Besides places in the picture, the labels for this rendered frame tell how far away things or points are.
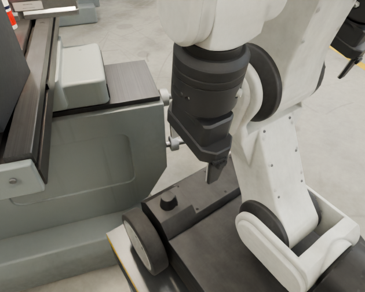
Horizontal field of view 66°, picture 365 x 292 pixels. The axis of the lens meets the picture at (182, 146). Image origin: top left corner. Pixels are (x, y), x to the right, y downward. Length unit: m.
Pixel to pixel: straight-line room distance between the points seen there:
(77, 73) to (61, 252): 0.73
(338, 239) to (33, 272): 1.12
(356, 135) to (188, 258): 1.73
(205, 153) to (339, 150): 1.76
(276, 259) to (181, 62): 0.47
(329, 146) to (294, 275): 1.53
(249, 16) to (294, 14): 0.16
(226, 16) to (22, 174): 0.40
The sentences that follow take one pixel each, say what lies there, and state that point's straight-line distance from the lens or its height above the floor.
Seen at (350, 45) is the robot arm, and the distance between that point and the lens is 0.74.
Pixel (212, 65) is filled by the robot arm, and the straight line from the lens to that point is 0.30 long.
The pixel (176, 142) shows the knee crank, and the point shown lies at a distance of 1.06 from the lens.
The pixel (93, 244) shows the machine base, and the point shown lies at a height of 0.19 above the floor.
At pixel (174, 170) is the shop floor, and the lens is 1.72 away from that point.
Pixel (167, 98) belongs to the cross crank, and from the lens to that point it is 1.09.
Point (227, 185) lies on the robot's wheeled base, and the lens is 0.89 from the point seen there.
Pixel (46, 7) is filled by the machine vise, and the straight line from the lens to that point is 1.09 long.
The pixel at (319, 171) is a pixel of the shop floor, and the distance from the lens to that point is 1.90.
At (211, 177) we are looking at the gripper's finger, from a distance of 0.43.
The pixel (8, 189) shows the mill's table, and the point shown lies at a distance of 0.56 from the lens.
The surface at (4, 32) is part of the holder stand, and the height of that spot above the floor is 1.07.
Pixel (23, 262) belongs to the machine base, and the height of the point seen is 0.18.
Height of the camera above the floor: 1.28
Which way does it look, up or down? 43 degrees down
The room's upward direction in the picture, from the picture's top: straight up
